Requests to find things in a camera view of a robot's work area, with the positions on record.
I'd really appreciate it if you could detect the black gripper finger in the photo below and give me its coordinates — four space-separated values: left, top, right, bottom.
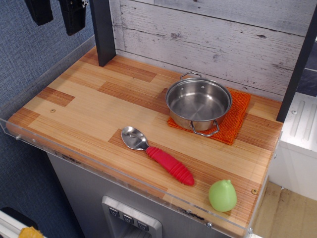
25 0 53 26
60 0 87 36

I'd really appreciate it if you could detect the dark support post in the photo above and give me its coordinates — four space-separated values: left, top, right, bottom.
276 6 317 122
90 0 116 66

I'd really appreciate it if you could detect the stainless steel pot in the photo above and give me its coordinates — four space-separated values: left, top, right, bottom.
165 71 233 137

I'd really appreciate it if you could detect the green plastic pear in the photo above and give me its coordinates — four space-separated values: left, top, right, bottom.
209 179 237 212

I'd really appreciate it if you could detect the grey toy fridge cabinet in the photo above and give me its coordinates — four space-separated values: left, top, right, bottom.
48 154 226 238

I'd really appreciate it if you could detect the clear acrylic guard rail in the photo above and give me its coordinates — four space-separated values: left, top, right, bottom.
0 35 283 236

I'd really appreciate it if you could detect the orange knitted cloth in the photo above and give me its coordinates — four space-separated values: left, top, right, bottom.
167 89 251 146

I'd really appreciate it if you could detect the red handled metal spoon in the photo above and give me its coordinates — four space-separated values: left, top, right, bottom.
121 126 195 186

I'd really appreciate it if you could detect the white ridged side counter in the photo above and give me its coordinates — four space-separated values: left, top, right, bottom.
268 93 317 200

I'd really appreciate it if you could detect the dark right support post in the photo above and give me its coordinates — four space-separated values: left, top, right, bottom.
276 6 317 122

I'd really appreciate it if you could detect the silver dispenser button panel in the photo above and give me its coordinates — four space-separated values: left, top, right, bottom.
102 195 163 238

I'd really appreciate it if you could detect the dark left support post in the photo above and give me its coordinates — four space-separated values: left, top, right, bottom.
90 0 116 66

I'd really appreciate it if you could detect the yellow object at corner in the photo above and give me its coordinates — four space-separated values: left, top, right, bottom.
18 227 44 238

